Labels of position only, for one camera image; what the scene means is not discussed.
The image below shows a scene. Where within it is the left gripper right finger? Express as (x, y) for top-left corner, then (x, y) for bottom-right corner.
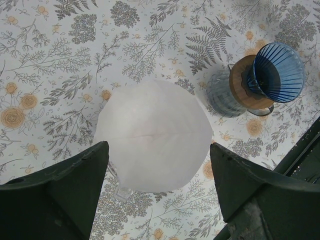
(210, 143), (320, 240)

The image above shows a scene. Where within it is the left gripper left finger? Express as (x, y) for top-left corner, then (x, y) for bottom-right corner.
(0, 141), (109, 240)

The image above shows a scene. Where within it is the clear glass pitcher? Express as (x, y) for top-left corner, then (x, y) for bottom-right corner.
(206, 64), (274, 118)

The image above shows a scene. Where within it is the brown wooden dripper ring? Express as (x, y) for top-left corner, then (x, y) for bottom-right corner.
(228, 55), (275, 111)

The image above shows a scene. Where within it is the white paper coffee filter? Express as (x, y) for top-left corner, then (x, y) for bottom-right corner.
(93, 80), (213, 193)

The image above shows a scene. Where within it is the blue glass dripper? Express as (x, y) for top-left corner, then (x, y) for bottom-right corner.
(245, 42), (307, 103)

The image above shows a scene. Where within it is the floral patterned table mat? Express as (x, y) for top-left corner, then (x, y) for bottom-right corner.
(0, 0), (320, 240)

